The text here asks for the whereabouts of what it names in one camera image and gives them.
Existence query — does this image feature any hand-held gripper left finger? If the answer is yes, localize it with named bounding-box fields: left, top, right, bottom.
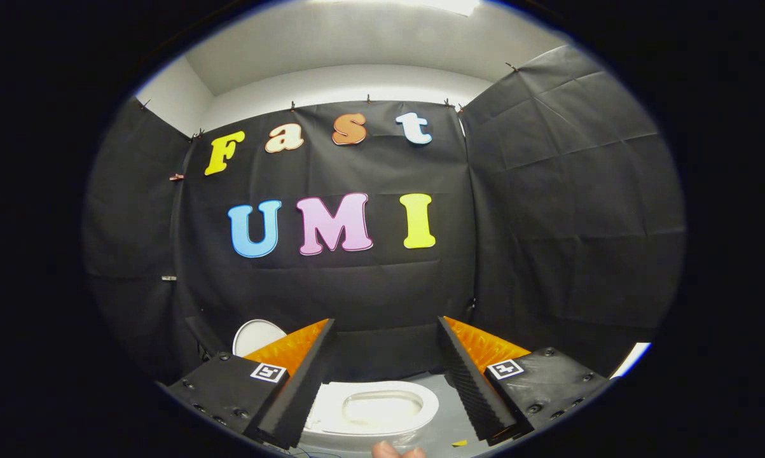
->
left=167, top=318, right=337, bottom=450

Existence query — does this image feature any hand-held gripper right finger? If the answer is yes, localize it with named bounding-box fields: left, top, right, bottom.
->
left=436, top=316, right=613, bottom=447

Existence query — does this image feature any white toilet lid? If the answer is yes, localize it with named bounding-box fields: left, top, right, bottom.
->
left=232, top=319, right=288, bottom=357

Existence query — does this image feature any white toilet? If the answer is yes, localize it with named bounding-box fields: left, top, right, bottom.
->
left=296, top=391, right=426, bottom=454

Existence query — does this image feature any black backdrop cloth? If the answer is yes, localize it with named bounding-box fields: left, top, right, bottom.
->
left=82, top=45, right=686, bottom=385

